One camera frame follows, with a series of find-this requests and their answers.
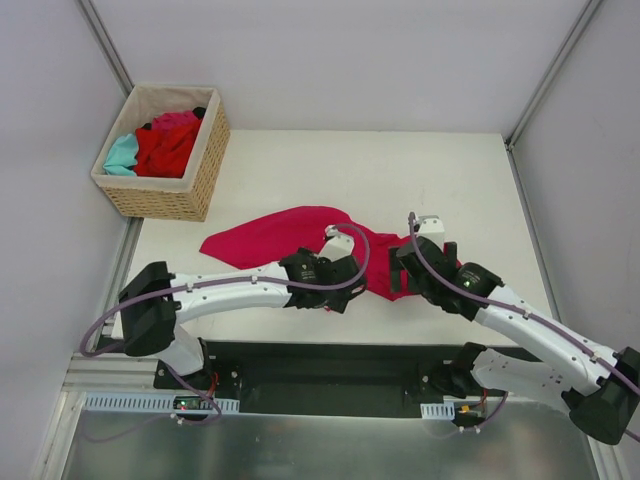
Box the aluminium frame rail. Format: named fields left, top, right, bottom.
left=503, top=0, right=609, bottom=151
left=74, top=0, right=135, bottom=96

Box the slotted cable duct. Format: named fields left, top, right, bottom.
left=420, top=401, right=456, bottom=421
left=84, top=393, right=217, bottom=415

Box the wicker basket with cloth liner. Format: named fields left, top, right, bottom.
left=91, top=83, right=230, bottom=222

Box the red t shirt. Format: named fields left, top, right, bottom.
left=133, top=120, right=201, bottom=178

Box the turquoise t shirt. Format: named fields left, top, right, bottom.
left=103, top=133, right=139, bottom=177

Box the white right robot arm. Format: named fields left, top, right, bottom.
left=395, top=237, right=639, bottom=445

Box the magenta t shirt in basket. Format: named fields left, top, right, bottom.
left=151, top=110, right=200, bottom=131

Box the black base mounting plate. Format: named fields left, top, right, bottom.
left=151, top=341, right=463, bottom=421

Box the left slotted cable duct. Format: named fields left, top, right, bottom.
left=84, top=393, right=217, bottom=415

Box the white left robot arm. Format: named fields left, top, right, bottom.
left=119, top=248, right=367, bottom=389

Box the right slotted cable duct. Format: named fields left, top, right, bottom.
left=420, top=401, right=456, bottom=421

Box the aluminium frame rail left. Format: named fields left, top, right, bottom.
left=74, top=0, right=135, bottom=96

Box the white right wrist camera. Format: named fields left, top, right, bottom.
left=414, top=215, right=445, bottom=250

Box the aluminium frame rail right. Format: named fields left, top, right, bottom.
left=503, top=0, right=609, bottom=151

